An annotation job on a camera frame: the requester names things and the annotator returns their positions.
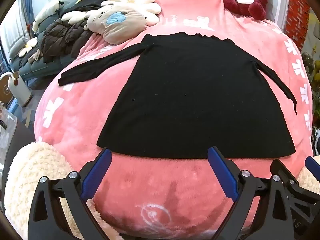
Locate white flower plush cushion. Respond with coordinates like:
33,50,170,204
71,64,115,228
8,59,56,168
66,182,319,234
61,0,162,27

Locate potted flowers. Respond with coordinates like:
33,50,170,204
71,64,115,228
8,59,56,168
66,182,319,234
301,51,320,82

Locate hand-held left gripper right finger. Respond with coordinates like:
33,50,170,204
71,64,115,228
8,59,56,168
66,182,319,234
207,145,300,240

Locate red brick pattern board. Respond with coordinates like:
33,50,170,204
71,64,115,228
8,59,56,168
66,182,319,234
286,0,311,52

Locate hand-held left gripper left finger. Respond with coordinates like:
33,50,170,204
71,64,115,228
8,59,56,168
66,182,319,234
27,148,113,240

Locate beige plush pillow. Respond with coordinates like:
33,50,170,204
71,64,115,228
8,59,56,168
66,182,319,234
85,4,148,45

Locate white long plush toy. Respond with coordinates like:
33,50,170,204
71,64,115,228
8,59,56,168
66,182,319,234
32,0,65,32

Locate dark red plush bear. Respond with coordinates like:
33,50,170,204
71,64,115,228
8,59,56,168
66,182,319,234
223,0,269,20

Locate dark brown puffer jacket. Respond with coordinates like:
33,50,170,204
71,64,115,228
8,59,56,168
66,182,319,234
40,17,93,63

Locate pink printed blanket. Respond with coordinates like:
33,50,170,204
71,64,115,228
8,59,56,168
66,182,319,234
34,0,314,240

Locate small white yellow plush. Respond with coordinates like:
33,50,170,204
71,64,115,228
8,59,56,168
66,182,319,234
18,44,35,56

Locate blue-grey sofa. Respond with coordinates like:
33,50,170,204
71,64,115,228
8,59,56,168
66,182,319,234
9,2,84,82

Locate black long-sleeve sweater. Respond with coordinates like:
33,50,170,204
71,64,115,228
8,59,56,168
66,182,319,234
58,31,298,160

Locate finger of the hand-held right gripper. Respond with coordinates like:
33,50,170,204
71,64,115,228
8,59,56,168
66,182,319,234
271,159,320,232
304,156,320,175

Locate white round appliance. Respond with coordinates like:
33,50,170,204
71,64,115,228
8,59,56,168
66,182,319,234
7,71,32,107

